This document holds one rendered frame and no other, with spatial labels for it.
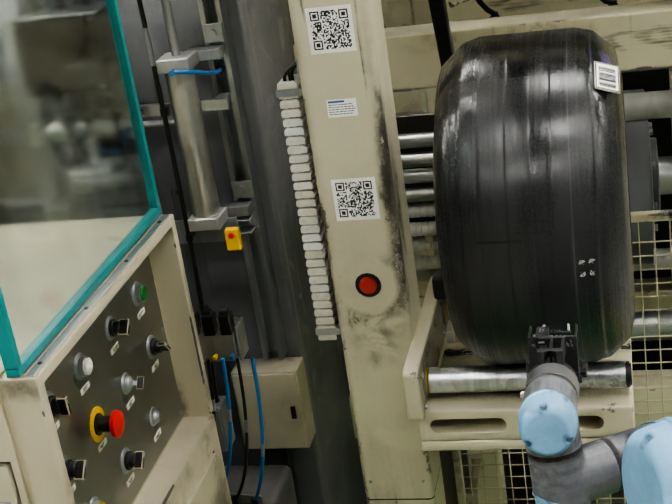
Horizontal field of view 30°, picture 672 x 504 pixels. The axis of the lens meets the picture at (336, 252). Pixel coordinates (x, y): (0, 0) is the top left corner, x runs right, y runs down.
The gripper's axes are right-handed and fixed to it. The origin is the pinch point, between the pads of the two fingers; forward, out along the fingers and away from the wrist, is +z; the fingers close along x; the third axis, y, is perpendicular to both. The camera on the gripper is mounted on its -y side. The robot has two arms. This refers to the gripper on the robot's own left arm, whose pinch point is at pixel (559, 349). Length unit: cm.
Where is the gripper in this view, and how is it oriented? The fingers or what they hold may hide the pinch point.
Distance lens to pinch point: 199.6
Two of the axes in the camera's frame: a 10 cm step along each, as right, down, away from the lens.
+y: -1.2, -9.6, -2.6
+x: -9.7, 0.5, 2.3
